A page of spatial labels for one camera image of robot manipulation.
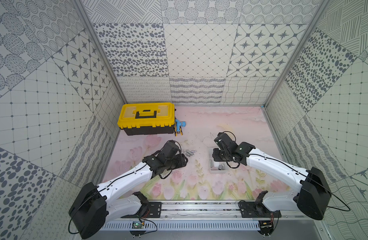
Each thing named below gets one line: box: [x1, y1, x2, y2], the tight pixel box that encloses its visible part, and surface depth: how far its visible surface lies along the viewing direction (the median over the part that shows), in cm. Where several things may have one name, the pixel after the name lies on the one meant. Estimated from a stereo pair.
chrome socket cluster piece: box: [185, 149, 194, 157], surface depth 95 cm
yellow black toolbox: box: [117, 102, 176, 136], surface depth 94 cm
